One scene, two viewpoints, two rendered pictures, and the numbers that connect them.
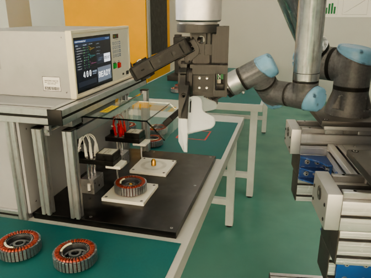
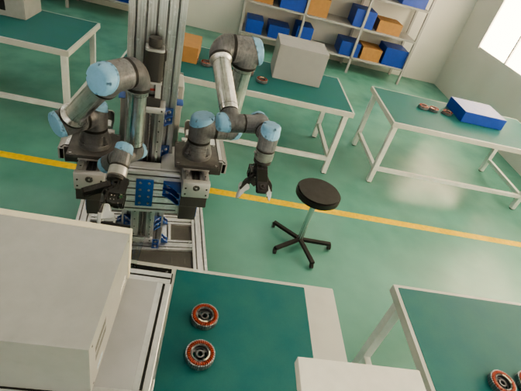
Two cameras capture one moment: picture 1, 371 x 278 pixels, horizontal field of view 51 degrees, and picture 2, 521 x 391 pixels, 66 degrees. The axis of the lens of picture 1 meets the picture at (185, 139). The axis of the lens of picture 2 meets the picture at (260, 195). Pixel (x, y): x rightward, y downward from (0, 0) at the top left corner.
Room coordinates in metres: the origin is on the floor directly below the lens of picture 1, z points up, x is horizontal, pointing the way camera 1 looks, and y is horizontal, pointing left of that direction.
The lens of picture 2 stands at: (1.22, 1.23, 2.18)
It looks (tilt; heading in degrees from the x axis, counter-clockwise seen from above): 36 degrees down; 244
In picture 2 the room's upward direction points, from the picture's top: 17 degrees clockwise
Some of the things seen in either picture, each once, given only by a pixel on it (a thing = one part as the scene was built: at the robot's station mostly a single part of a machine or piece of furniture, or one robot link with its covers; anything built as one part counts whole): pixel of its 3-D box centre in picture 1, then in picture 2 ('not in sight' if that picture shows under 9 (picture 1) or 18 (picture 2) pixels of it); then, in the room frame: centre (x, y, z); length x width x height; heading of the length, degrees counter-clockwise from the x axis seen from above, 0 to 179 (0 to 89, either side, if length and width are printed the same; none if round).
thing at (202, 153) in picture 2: not in sight; (198, 146); (0.81, -0.51, 1.09); 0.15 x 0.15 x 0.10
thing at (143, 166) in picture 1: (153, 166); not in sight; (1.45, 0.13, 0.78); 0.15 x 0.15 x 0.01; 75
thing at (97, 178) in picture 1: (92, 182); not in sight; (1.25, 0.33, 0.80); 0.08 x 0.05 x 0.06; 165
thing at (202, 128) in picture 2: not in sight; (202, 126); (0.80, -0.52, 1.20); 0.13 x 0.12 x 0.14; 2
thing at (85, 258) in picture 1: (75, 255); (204, 316); (0.86, 0.29, 0.77); 0.11 x 0.11 x 0.04
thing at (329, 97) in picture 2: not in sight; (235, 105); (0.02, -2.50, 0.38); 2.20 x 0.90 x 0.75; 165
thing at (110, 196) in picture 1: (131, 192); not in sight; (1.21, 0.19, 0.78); 0.15 x 0.15 x 0.01; 75
